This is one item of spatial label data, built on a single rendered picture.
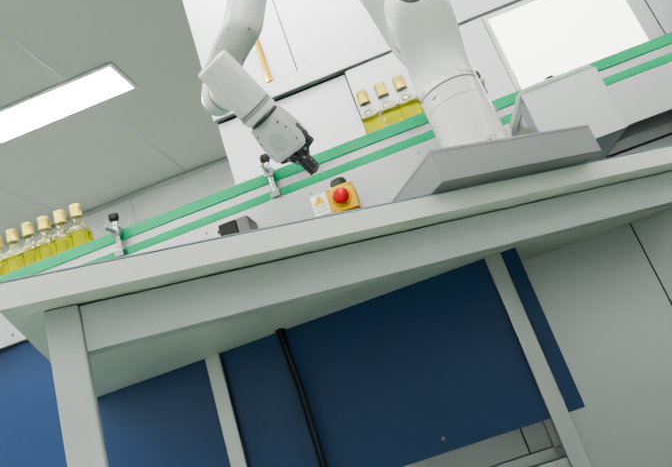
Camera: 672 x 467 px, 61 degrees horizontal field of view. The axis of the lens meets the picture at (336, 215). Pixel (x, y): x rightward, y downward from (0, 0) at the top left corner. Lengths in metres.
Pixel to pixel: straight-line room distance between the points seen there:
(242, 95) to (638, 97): 1.03
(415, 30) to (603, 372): 1.06
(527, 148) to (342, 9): 1.26
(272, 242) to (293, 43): 1.36
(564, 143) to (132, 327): 0.72
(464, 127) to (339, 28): 1.07
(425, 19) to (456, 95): 0.16
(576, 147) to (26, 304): 0.84
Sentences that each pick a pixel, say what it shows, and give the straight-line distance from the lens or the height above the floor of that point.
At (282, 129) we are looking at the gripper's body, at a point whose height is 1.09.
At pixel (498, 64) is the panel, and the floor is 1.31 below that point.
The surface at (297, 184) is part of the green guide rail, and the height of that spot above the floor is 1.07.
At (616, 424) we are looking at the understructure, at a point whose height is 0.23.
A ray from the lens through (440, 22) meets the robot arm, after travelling 1.15.
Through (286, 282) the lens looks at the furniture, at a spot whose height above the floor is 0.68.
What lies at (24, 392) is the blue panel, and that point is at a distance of 1.80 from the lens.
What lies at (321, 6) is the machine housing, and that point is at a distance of 2.13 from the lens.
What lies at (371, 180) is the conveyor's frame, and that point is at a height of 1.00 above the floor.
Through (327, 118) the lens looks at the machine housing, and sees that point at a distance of 1.91.
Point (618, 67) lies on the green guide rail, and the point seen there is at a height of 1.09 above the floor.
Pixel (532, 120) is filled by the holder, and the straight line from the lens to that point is 1.34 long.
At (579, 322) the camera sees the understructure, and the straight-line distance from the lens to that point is 1.74.
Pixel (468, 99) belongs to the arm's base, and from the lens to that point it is 1.09.
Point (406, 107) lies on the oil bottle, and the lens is 1.69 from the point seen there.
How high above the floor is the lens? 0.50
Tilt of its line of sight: 18 degrees up
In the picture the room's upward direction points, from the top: 19 degrees counter-clockwise
